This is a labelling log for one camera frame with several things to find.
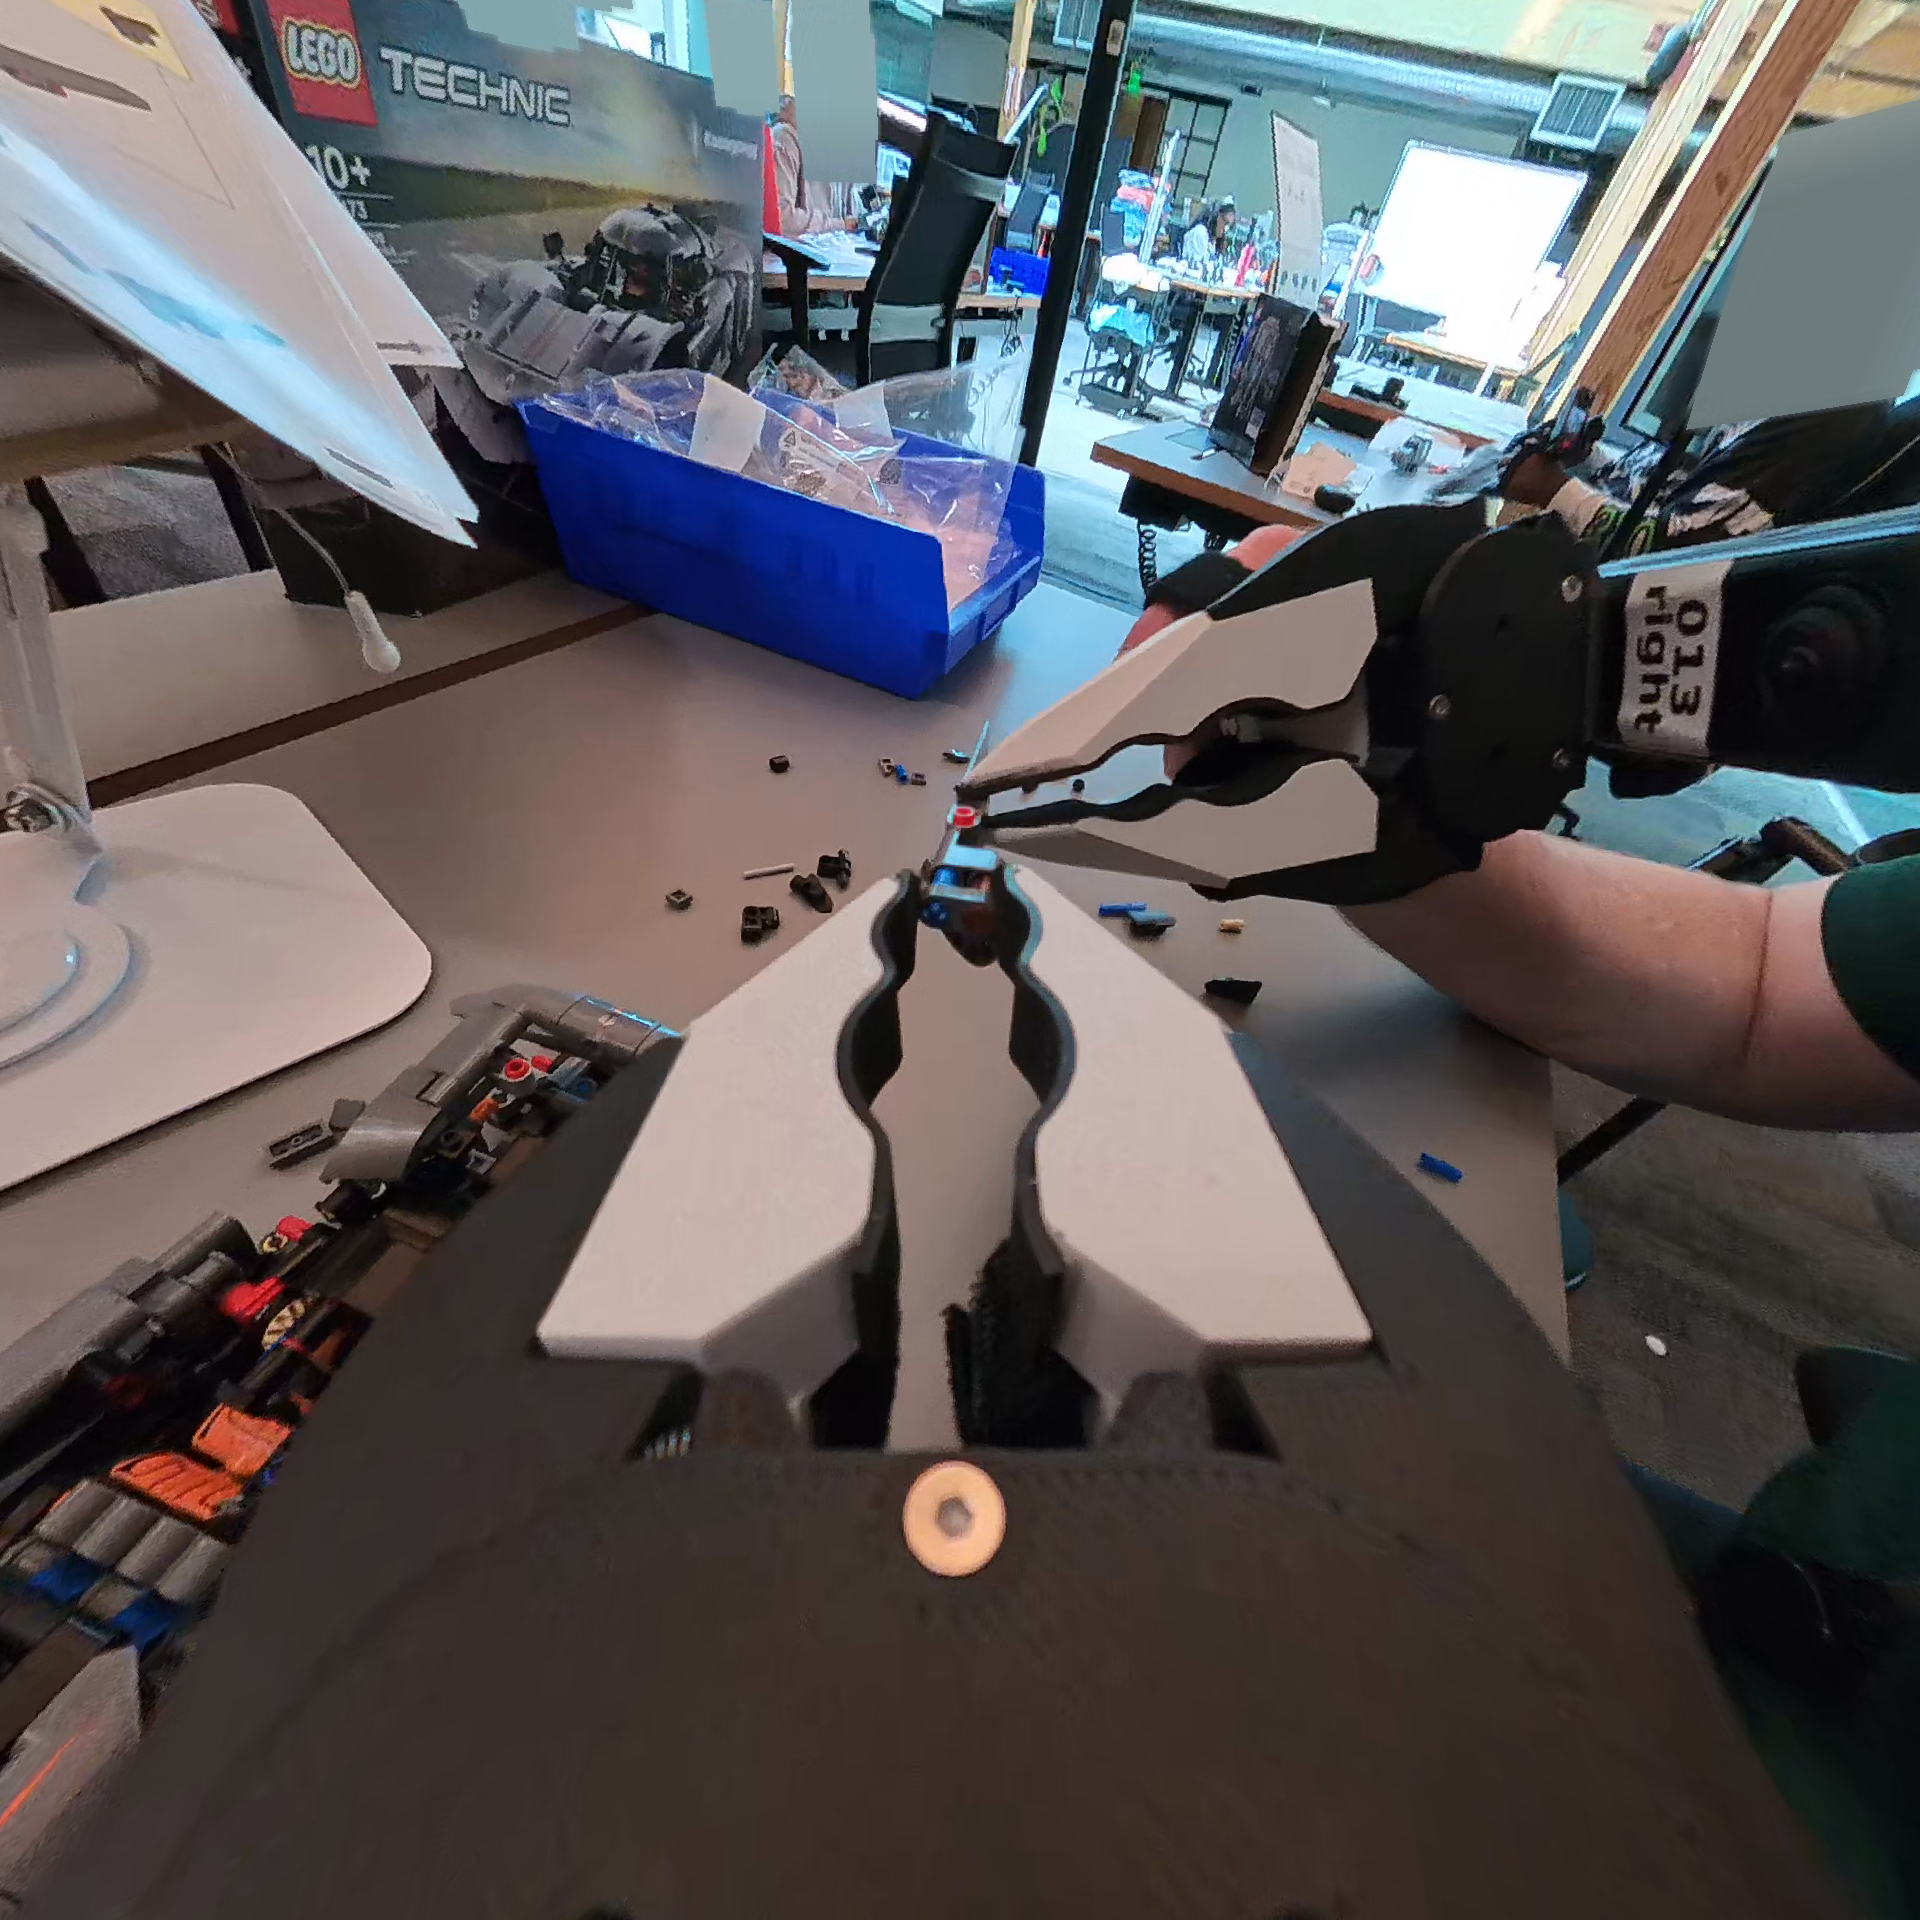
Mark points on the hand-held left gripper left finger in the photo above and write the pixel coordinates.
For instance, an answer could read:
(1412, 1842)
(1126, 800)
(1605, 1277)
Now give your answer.
(706, 1202)

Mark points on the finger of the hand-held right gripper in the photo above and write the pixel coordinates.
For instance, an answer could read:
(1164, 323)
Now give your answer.
(1277, 819)
(1202, 676)

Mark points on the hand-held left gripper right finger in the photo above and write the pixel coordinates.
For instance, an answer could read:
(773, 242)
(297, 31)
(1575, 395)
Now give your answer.
(1202, 1202)

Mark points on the grey lego cross-hole connector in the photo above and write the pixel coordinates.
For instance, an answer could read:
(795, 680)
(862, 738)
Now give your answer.
(964, 874)

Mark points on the grey lego car model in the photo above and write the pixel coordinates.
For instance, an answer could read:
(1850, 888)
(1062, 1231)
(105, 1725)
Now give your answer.
(226, 1350)

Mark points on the person's right forearm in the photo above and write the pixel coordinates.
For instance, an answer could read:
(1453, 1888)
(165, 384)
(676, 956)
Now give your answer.
(1621, 975)

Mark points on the another person's forearm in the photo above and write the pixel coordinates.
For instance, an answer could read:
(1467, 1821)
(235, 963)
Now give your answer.
(1546, 480)

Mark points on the black lego wedge panel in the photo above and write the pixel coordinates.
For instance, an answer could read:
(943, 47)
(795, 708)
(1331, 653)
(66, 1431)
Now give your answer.
(1233, 988)

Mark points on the black lego angle beam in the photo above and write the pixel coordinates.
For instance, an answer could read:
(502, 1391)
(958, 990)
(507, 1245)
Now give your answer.
(759, 923)

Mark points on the dark grey lego panel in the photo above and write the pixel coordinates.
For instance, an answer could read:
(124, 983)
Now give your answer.
(810, 892)

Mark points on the black toy set box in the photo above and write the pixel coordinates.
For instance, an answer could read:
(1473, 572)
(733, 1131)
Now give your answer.
(495, 195)

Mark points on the lego instruction booklet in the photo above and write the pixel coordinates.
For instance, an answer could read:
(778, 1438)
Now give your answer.
(196, 254)

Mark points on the person's right hand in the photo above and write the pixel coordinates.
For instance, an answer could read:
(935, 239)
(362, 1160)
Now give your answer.
(1260, 548)

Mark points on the wooden background table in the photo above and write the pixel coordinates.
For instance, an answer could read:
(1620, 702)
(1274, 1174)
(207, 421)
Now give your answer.
(1202, 466)

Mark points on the black upright box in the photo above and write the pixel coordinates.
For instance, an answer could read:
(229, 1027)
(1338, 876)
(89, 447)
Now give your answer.
(1277, 383)

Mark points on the black chair armrest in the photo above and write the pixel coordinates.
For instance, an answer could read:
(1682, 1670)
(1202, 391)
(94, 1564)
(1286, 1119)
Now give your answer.
(1787, 850)

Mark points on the round dark stand base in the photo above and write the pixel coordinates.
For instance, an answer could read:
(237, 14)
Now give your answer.
(1575, 1242)

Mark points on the bright white screen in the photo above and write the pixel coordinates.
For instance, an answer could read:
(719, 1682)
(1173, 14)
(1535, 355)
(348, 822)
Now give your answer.
(1478, 247)

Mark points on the blue plastic bin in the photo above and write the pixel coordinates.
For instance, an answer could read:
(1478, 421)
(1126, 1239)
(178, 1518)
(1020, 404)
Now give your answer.
(751, 570)

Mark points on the black pleated floor lamp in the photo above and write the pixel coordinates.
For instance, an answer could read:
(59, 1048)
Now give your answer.
(1074, 224)

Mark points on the clear plastic parts bags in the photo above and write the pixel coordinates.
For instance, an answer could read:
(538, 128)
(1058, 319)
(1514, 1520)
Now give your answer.
(781, 435)

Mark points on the black office chair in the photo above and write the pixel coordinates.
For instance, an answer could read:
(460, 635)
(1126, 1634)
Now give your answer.
(931, 254)

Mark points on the wooden pillar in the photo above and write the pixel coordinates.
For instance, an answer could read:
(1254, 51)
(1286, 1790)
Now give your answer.
(1694, 195)

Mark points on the white book stand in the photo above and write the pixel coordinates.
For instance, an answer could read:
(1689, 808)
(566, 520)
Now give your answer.
(226, 962)

